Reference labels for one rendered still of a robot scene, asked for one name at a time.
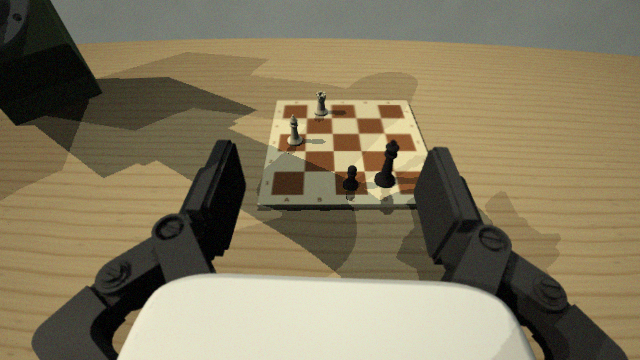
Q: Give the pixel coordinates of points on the white bishop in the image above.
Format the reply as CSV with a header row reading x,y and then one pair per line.
x,y
294,139

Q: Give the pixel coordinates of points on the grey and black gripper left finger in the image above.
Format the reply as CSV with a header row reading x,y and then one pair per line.
x,y
83,328

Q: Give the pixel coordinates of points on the brown and cream chessboard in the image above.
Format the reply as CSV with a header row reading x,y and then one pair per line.
x,y
354,132

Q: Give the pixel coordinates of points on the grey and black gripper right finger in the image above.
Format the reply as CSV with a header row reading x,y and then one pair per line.
x,y
455,235

